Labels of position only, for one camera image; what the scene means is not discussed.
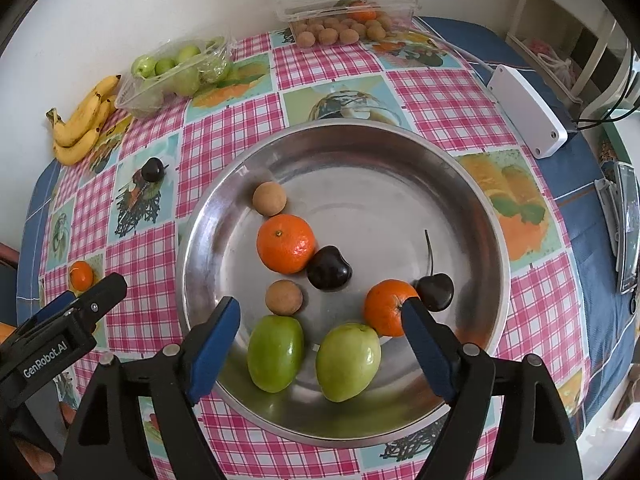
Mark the round metal bowl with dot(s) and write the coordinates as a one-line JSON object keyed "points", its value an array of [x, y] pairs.
{"points": [[375, 185]]}

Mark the white wooden chair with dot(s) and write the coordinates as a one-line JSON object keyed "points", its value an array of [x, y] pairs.
{"points": [[575, 15]]}

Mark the white power adapter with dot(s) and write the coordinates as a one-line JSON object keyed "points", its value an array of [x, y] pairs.
{"points": [[527, 105]]}

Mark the pile of green jujubes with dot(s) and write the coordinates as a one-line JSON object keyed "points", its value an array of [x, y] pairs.
{"points": [[187, 72]]}

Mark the blue tablecloth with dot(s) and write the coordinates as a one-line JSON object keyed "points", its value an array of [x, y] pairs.
{"points": [[585, 230]]}

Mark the dark heart-shaped cherry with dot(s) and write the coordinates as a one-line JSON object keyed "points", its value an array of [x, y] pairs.
{"points": [[328, 267]]}

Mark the brown longan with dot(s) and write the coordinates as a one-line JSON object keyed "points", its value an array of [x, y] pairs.
{"points": [[284, 297], [270, 198]]}

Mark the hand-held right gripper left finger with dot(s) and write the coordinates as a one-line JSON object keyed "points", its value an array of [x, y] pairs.
{"points": [[215, 350]]}

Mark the dark cherry with stem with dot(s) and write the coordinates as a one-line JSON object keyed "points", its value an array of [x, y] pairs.
{"points": [[435, 291]]}

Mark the orange tangerine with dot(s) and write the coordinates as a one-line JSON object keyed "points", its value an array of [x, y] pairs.
{"points": [[387, 307], [81, 275], [286, 242]]}

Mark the pink cloth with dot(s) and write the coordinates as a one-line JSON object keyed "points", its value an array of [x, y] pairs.
{"points": [[537, 47]]}

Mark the pale green jujube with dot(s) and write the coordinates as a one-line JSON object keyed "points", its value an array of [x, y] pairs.
{"points": [[348, 360]]}

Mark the person's left forearm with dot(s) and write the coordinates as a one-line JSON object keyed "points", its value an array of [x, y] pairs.
{"points": [[35, 457]]}

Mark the pile of brown longans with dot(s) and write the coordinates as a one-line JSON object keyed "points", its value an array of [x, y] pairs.
{"points": [[340, 32]]}

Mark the yellow banana bunch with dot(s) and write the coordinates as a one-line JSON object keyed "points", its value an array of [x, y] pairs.
{"points": [[82, 125]]}

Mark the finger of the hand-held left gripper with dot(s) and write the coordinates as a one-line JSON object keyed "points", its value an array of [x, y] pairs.
{"points": [[107, 290], [52, 305]]}

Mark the tangerine in plastic box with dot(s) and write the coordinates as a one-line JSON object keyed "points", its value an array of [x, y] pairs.
{"points": [[362, 12]]}

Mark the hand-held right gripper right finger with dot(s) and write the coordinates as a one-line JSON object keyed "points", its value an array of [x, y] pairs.
{"points": [[425, 345]]}

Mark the phone in holder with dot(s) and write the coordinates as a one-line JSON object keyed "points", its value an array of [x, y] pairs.
{"points": [[625, 230]]}

